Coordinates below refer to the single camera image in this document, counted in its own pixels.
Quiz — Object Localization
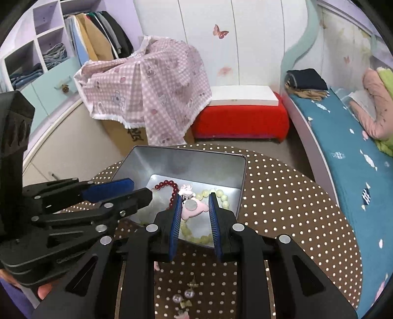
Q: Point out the pink pig charm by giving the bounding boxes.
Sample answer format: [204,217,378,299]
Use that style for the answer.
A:
[179,184,207,220]

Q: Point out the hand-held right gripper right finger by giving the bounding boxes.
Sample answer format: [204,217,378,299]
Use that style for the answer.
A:
[208,192,358,319]

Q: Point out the brown polka dot tablecloth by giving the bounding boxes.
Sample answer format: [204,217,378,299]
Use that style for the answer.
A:
[89,142,365,319]

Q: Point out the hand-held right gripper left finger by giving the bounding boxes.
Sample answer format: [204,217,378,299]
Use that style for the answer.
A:
[31,194,183,319]

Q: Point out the red bead bracelet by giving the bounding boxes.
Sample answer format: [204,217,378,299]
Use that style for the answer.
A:
[154,180,180,211]

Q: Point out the tan hanging garment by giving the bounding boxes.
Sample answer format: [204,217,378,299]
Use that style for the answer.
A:
[76,13,113,62]

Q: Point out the cardboard box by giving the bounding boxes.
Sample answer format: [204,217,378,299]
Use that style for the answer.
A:
[103,119,150,158]

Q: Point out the pale yellow bead bracelet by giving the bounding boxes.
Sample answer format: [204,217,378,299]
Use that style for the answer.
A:
[179,189,231,246]

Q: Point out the lilac wardrobe shelf unit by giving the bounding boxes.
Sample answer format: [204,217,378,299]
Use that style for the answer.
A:
[0,0,83,129]

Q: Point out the light blue hanging garment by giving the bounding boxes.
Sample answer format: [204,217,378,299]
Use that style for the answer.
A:
[65,15,86,67]

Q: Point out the red ottoman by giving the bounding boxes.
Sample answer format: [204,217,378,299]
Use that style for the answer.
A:
[192,91,290,143]

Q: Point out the pink checked cloth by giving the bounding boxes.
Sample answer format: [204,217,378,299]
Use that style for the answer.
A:
[74,35,213,146]

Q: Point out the folded jeans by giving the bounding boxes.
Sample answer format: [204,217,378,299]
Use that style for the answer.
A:
[42,43,68,70]
[9,63,44,89]

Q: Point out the silver metal tin box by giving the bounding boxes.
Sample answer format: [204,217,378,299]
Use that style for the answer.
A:
[115,146,248,250]

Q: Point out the tan folded clothes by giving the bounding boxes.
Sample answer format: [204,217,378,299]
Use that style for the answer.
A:
[285,88,331,100]

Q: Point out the dark folded clothes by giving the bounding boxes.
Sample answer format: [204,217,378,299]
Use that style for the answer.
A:
[285,69,329,91]

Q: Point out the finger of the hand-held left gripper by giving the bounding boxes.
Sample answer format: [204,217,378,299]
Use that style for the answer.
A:
[31,188,153,227]
[23,177,136,204]

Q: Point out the bed with blue sheet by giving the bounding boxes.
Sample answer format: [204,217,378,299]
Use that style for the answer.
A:
[281,0,393,318]

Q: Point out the dark hanging garments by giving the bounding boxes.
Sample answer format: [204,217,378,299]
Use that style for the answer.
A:
[91,10,134,59]

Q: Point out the green blanket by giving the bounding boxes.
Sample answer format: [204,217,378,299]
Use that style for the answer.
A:
[375,66,393,154]

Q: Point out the person's left hand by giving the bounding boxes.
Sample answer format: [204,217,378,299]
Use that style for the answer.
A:
[37,283,53,300]

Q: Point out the pink butterfly sticker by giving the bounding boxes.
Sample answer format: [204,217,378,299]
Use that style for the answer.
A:
[213,24,229,40]

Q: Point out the flat white box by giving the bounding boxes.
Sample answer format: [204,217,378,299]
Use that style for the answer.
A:
[209,86,280,107]

